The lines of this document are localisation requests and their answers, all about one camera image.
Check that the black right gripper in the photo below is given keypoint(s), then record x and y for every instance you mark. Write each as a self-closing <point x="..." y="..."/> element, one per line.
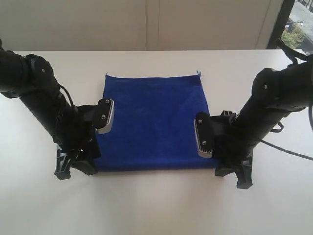
<point x="231" y="151"/>

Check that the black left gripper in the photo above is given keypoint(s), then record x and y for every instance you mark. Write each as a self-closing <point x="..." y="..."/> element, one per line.
<point x="74" y="130"/>

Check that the blue microfiber towel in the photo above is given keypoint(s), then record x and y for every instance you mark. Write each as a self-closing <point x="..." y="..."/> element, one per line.
<point x="153" y="124"/>

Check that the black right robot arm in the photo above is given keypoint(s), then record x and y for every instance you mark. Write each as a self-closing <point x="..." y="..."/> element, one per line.
<point x="274" y="95"/>

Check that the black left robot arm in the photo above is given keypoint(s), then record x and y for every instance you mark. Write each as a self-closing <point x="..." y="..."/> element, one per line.
<point x="31" y="79"/>

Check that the green tree outside window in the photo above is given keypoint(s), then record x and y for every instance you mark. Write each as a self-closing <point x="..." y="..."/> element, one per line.
<point x="293" y="36"/>

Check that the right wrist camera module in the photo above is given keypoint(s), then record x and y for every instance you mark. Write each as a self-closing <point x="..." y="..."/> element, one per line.
<point x="204" y="133"/>

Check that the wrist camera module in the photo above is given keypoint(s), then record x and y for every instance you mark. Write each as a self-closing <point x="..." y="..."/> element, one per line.
<point x="103" y="115"/>
<point x="204" y="133"/>

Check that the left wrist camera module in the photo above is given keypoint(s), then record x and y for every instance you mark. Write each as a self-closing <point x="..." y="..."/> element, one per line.
<point x="103" y="115"/>

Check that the black window frame post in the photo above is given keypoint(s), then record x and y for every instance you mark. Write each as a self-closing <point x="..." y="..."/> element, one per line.
<point x="280" y="23"/>

